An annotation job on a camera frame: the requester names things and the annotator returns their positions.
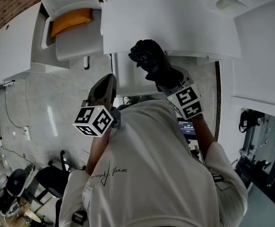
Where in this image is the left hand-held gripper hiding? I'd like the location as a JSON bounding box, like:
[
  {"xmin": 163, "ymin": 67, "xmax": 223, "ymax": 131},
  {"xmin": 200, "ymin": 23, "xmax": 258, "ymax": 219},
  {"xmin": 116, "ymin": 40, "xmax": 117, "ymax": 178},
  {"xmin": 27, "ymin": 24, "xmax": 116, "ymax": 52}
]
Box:
[{"xmin": 72, "ymin": 74, "xmax": 121, "ymax": 137}]

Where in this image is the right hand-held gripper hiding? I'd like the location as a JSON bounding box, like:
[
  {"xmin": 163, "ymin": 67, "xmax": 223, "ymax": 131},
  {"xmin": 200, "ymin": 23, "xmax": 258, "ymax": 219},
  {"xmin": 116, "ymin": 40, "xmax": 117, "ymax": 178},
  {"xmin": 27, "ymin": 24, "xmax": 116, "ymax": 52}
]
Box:
[{"xmin": 156, "ymin": 65, "xmax": 204, "ymax": 121}]

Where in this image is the white drawer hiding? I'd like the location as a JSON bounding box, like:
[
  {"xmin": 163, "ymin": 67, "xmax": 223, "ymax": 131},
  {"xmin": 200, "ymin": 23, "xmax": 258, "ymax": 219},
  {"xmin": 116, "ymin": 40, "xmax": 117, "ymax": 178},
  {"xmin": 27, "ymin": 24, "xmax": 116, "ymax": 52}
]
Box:
[{"xmin": 110, "ymin": 51, "xmax": 176, "ymax": 98}]

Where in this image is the black cloth item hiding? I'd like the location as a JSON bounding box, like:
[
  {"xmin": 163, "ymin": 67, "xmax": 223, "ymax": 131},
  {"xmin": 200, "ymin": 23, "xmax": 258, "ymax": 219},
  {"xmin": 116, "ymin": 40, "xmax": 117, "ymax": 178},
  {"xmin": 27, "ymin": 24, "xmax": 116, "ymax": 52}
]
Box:
[{"xmin": 127, "ymin": 39, "xmax": 183, "ymax": 89}]

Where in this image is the person's left forearm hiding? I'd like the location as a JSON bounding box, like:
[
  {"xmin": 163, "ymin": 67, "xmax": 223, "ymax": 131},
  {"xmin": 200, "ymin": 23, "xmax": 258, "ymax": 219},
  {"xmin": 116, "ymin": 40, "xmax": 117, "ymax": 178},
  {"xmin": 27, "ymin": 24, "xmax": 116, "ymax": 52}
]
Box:
[{"xmin": 85, "ymin": 131, "xmax": 112, "ymax": 176}]

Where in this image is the black shoulder bag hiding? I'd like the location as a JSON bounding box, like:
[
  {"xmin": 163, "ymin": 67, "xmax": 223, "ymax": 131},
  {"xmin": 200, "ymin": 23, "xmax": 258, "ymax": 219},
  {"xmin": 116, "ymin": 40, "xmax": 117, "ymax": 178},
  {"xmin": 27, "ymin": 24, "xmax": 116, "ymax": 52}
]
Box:
[{"xmin": 239, "ymin": 108, "xmax": 258, "ymax": 133}]

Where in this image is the person's right forearm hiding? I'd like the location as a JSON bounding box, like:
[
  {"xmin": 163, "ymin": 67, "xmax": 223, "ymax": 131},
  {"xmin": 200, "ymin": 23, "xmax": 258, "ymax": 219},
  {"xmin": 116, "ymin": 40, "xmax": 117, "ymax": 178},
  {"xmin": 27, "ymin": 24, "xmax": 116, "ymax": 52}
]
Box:
[{"xmin": 190, "ymin": 113, "xmax": 216, "ymax": 160}]

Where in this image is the dark floor strip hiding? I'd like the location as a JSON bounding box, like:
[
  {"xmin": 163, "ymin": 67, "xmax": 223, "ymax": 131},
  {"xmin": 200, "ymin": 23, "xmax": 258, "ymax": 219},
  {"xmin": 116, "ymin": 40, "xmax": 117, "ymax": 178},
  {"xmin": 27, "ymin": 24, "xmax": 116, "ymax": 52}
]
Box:
[{"xmin": 214, "ymin": 61, "xmax": 222, "ymax": 141}]

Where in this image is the black tablet screen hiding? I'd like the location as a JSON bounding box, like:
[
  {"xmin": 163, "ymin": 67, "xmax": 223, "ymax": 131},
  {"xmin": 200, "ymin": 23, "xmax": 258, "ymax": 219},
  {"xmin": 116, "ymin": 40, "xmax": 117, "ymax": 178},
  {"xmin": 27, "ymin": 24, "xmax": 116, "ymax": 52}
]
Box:
[{"xmin": 177, "ymin": 120, "xmax": 196, "ymax": 136}]

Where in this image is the white office chair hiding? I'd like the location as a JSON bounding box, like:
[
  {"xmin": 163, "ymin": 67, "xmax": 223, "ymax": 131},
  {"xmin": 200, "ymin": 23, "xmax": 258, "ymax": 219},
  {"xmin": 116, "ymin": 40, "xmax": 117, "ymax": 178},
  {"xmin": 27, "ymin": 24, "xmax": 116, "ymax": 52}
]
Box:
[{"xmin": 30, "ymin": 0, "xmax": 104, "ymax": 70}]

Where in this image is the orange cushion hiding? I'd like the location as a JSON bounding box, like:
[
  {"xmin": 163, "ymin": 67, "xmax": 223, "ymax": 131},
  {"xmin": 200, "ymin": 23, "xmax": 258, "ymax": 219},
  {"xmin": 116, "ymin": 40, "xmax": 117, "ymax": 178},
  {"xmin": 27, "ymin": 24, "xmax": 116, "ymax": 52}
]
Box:
[{"xmin": 51, "ymin": 8, "xmax": 92, "ymax": 38}]

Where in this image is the white power strip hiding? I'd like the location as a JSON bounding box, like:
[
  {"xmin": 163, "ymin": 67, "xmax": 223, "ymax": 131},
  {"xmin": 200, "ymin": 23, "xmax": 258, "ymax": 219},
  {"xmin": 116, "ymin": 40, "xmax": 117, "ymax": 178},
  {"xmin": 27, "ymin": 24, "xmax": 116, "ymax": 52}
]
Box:
[{"xmin": 23, "ymin": 126, "xmax": 32, "ymax": 140}]

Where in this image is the person's white shirt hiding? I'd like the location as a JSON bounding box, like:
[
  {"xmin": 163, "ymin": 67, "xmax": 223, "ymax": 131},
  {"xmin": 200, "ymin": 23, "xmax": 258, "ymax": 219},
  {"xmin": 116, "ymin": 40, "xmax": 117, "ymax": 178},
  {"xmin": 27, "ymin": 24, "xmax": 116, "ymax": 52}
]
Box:
[{"xmin": 59, "ymin": 99, "xmax": 249, "ymax": 227}]

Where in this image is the black office chair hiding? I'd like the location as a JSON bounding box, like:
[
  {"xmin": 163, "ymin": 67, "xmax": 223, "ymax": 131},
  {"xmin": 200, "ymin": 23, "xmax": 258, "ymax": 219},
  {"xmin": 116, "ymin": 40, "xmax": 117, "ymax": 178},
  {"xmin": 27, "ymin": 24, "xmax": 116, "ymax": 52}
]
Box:
[{"xmin": 35, "ymin": 150, "xmax": 78, "ymax": 222}]

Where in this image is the dark framed window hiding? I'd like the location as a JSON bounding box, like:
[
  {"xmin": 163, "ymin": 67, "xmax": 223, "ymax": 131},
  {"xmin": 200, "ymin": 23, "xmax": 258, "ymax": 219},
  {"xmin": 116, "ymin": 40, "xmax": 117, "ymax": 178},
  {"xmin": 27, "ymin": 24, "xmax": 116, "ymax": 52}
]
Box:
[{"xmin": 238, "ymin": 106, "xmax": 275, "ymax": 198}]

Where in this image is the white rounded machine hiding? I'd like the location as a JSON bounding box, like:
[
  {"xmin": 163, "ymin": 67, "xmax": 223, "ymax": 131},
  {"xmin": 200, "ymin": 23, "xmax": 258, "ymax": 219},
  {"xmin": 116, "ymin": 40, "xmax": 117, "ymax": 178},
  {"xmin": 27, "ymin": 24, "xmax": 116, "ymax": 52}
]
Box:
[{"xmin": 6, "ymin": 169, "xmax": 27, "ymax": 196}]

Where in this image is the pale yellow round table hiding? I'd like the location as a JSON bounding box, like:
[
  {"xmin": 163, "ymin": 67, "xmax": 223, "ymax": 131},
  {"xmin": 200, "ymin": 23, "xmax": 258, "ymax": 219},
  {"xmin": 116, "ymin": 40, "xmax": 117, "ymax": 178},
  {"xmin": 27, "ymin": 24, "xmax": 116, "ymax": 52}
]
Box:
[{"xmin": 25, "ymin": 209, "xmax": 40, "ymax": 222}]

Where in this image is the white floor cable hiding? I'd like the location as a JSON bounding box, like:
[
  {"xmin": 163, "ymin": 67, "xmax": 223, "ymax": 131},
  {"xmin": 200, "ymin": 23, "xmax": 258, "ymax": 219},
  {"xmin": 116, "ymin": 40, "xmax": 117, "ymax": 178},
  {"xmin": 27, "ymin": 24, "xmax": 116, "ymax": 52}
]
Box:
[{"xmin": 3, "ymin": 86, "xmax": 28, "ymax": 130}]

